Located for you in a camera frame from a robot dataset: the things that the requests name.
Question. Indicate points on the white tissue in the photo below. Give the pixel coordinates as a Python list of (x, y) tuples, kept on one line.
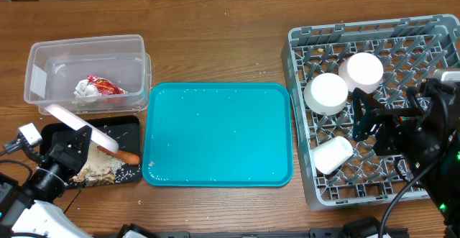
[(86, 89)]

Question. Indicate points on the orange carrot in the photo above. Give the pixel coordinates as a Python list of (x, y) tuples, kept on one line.
[(126, 157)]

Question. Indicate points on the white cup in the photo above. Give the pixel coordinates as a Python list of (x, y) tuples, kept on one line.
[(332, 154)]

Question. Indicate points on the clear plastic bin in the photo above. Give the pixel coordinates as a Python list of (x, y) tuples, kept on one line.
[(55, 68)]

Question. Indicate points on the red snack wrapper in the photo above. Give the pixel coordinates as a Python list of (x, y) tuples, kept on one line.
[(103, 86)]

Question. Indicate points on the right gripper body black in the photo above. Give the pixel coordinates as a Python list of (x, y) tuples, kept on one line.
[(391, 138)]

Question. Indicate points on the rice and peanut shell pile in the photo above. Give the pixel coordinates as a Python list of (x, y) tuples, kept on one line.
[(100, 168)]

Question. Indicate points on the teal serving tray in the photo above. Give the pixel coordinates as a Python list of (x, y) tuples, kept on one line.
[(218, 135)]

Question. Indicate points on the grey dishwasher rack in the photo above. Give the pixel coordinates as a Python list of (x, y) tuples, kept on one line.
[(408, 49)]

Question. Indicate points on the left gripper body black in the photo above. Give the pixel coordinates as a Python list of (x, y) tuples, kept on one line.
[(51, 163)]

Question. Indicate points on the black rectangular tray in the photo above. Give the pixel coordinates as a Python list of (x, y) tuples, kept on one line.
[(124, 129)]

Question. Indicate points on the pink bowl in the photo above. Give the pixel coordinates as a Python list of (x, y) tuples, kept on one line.
[(362, 70)]

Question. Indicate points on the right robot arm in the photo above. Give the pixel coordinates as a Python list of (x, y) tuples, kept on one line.
[(426, 134)]

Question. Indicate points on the pink plate with peanut shells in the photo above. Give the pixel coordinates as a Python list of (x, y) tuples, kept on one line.
[(75, 123)]

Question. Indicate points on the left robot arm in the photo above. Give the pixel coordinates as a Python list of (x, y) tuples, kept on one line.
[(27, 210)]

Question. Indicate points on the white bowl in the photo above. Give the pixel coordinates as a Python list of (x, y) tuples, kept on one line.
[(326, 94)]

